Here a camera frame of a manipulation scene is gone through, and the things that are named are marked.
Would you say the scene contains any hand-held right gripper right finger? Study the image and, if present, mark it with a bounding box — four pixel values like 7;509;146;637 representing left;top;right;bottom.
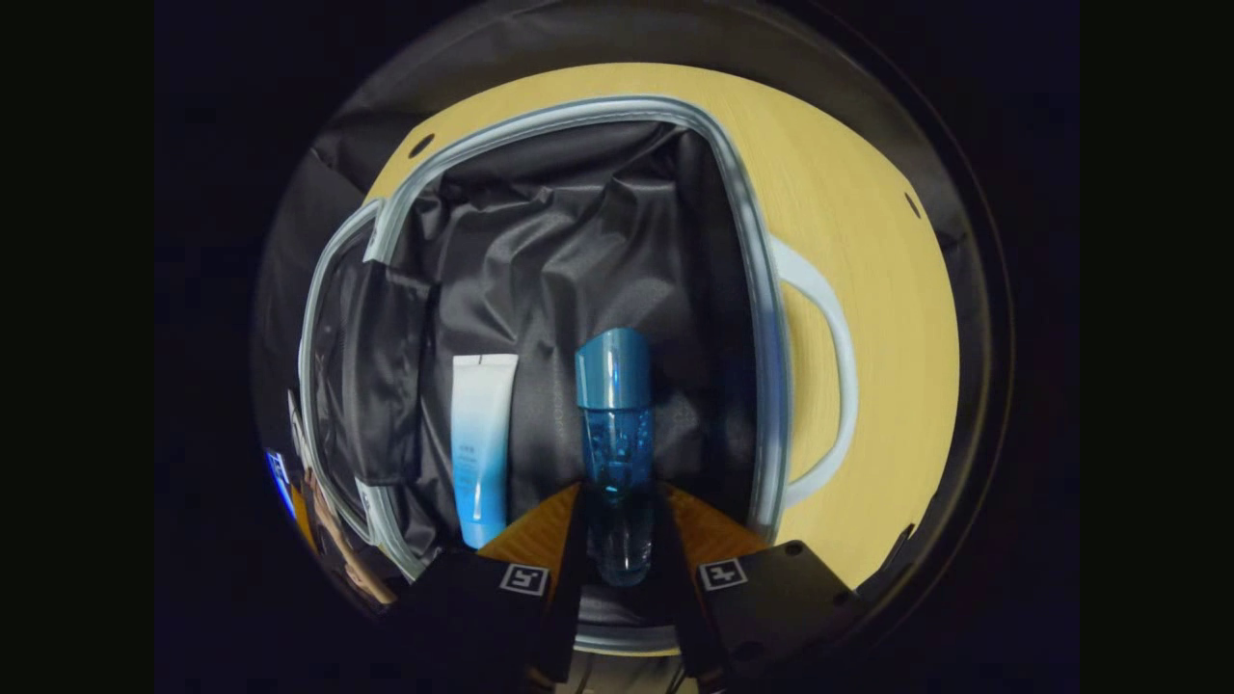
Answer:
660;482;869;694

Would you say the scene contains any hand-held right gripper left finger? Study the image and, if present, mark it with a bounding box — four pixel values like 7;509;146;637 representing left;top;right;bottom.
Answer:
386;482;588;694

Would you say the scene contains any light blue small suitcase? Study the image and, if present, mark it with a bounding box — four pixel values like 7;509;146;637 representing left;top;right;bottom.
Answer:
297;94;860;657

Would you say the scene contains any white blue skincare tube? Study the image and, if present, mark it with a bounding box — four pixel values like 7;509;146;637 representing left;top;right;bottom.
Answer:
450;353;521;550

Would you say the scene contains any blue capped clear bottle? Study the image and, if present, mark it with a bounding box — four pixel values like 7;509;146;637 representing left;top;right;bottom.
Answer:
575;328;657;588

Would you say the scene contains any black backdrop cloth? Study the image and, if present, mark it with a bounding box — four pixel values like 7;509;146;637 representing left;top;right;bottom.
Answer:
249;0;1004;618

